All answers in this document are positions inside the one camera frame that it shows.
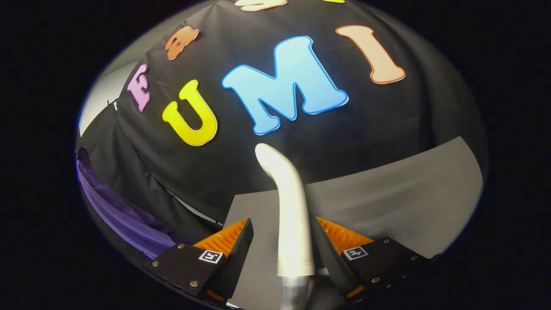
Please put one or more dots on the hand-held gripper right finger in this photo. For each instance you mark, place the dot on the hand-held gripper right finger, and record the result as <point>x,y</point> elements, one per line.
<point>331,262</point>

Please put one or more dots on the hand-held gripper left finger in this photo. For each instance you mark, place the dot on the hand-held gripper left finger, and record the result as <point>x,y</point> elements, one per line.
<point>234,262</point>

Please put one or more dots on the white garment steamer head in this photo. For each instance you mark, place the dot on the white garment steamer head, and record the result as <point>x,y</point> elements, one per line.
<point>292,215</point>

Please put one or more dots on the purple button jacket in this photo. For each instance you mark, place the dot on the purple button jacket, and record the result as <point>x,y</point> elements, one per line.
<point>129,219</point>

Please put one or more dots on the grey cabinet with black top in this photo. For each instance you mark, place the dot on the grey cabinet with black top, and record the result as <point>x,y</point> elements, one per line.
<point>387,202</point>

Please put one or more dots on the black backdrop cloth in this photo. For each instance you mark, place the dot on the black backdrop cloth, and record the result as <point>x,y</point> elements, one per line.
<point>323,142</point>

